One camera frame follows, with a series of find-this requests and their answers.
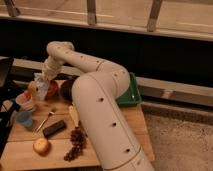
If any red yellow apple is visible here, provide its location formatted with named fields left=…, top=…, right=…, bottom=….
left=33, top=138, right=50, bottom=155

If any red bowl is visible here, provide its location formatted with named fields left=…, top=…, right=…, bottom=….
left=28, top=80, right=58, bottom=100

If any purple bowl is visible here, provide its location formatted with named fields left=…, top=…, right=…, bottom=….
left=60, top=79, right=74, bottom=101

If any blue plastic cup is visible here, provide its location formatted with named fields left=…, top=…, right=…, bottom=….
left=15, top=111, right=33, bottom=128

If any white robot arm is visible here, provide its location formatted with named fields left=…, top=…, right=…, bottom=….
left=42, top=41, right=154, bottom=171

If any green plastic tray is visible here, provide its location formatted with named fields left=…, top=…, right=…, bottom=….
left=116, top=72, right=141, bottom=107

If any wooden cutting board table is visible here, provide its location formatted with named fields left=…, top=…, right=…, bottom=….
left=1, top=106, right=153, bottom=171

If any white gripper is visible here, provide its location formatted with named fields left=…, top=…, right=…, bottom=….
left=42, top=57, right=63, bottom=81

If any bunch of dark grapes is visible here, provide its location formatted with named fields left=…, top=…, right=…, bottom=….
left=64, top=127, right=86, bottom=161

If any black equipment at left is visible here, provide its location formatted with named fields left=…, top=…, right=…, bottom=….
left=0, top=57, right=17, bottom=156

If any light blue towel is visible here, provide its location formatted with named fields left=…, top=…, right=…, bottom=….
left=34, top=73, right=50, bottom=100

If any white cup with red item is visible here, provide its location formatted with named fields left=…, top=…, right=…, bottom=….
left=16, top=90, right=35, bottom=111

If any metal spoon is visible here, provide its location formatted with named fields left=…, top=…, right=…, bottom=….
left=35, top=108, right=56, bottom=133

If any black rectangular block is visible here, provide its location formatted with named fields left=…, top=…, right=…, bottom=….
left=43, top=120, right=66, bottom=138

